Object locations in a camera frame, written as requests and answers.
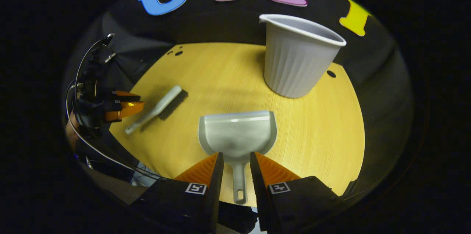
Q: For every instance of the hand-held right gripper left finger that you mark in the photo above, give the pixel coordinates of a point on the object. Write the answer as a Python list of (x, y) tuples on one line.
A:
[(215, 190)]

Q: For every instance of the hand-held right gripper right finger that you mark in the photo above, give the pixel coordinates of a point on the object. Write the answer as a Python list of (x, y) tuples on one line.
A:
[(259, 193)]

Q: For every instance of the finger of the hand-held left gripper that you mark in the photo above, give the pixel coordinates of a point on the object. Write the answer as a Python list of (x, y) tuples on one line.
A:
[(125, 110), (127, 96)]

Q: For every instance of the small white broom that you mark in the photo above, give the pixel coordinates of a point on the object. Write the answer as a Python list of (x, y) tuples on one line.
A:
[(162, 107)]

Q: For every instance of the white plastic dustpan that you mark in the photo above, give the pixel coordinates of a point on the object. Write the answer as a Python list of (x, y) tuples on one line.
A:
[(237, 134)]

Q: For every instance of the white ribbed garbage bin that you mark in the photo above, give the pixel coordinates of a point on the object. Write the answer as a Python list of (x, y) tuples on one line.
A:
[(294, 64)]

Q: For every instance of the white blurred object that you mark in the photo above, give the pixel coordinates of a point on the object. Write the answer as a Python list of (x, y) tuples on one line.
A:
[(140, 179)]

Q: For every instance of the black backdrop cloth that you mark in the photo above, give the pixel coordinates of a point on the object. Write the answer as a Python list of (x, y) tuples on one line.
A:
[(228, 24)]

